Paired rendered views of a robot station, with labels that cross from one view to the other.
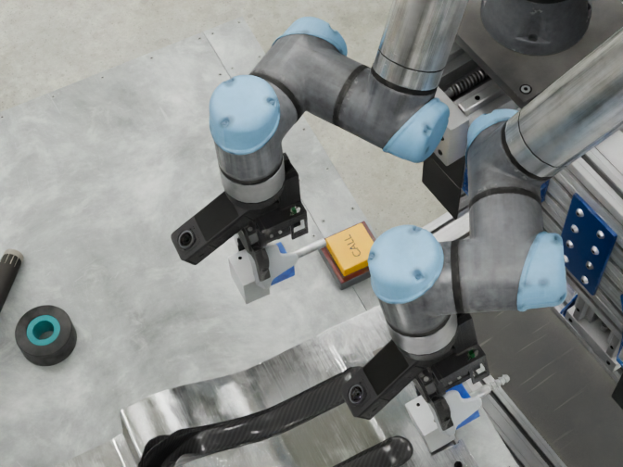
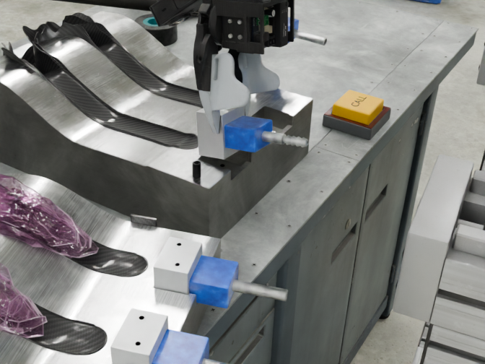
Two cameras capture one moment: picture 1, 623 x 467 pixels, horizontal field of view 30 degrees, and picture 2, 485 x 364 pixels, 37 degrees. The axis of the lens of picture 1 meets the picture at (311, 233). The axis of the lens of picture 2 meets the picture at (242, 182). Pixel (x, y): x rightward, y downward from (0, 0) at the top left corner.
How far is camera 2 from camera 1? 1.20 m
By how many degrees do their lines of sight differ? 42
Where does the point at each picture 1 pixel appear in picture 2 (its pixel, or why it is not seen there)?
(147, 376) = not seen: hidden behind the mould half
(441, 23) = not seen: outside the picture
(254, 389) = (177, 73)
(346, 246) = (354, 98)
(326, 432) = (171, 109)
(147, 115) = (355, 22)
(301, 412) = (179, 98)
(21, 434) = not seen: hidden behind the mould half
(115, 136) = (325, 17)
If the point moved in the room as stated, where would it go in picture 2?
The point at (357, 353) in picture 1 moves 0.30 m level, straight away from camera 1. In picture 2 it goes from (255, 100) to (419, 57)
